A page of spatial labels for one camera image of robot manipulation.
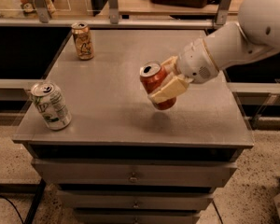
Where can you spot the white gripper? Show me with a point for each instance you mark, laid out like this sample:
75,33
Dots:
195,62

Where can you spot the red coke can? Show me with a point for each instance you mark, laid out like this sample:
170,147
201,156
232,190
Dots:
152,75

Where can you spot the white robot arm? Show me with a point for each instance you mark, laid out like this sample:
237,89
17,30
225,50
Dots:
255,36

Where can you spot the gold tan soda can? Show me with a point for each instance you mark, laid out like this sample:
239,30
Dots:
82,39

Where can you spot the white green soda can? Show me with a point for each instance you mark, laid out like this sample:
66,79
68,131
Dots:
48,99

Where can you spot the grey metal drawer cabinet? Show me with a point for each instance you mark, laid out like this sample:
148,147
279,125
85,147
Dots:
122,161

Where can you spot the metal railing with posts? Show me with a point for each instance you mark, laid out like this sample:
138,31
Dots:
116,14

